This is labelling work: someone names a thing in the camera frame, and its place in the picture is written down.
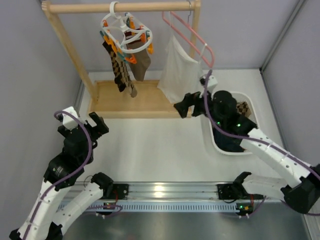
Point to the white round clip hanger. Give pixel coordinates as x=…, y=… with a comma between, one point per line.
x=126, y=35

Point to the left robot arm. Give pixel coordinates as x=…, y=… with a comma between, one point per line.
x=46, y=221

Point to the white plastic laundry basket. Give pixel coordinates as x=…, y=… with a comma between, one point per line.
x=232, y=119

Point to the pink clothes hanger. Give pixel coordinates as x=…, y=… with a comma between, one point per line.
x=197, y=45

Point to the pile of socks in basket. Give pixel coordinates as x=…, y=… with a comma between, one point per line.
x=226, y=143

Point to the white hanging garment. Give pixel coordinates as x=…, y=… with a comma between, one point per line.
x=181, y=72

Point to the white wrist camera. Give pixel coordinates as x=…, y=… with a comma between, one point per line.
x=68, y=117
x=211, y=83

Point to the aluminium mounting rail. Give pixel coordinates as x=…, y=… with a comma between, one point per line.
x=175, y=197

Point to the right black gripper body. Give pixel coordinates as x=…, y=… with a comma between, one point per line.
x=93, y=144

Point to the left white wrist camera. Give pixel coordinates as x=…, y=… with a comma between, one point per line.
x=68, y=117

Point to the plain brown sock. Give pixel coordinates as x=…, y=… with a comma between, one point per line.
x=143, y=60

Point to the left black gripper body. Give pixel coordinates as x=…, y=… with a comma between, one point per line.
x=199, y=104

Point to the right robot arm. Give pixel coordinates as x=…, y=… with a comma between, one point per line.
x=209, y=141

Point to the wooden clothes rack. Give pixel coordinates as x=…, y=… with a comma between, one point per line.
x=150, y=103

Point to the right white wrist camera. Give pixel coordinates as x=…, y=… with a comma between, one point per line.
x=211, y=83

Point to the dark brown argyle sock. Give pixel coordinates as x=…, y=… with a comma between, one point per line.
x=119, y=68

